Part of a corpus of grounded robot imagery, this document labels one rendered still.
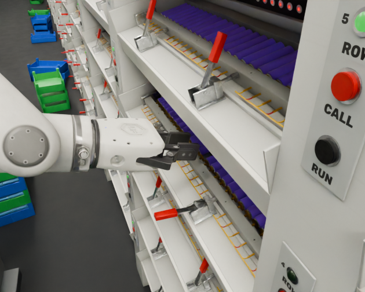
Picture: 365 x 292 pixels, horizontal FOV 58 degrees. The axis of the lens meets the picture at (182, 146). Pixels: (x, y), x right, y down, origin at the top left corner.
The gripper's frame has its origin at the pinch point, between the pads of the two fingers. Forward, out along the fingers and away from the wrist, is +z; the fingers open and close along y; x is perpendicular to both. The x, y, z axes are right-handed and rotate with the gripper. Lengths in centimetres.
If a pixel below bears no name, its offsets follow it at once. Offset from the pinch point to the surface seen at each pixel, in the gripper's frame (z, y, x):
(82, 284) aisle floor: -2, 43, 87
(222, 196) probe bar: 3.8, -9.9, 3.5
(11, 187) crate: -28, 90, 74
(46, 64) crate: -5, 293, 77
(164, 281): 10.5, 8.6, 47.0
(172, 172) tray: 1.2, 3.2, 7.8
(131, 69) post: -0.9, 33.5, -2.5
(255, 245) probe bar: 3.4, -20.2, 3.7
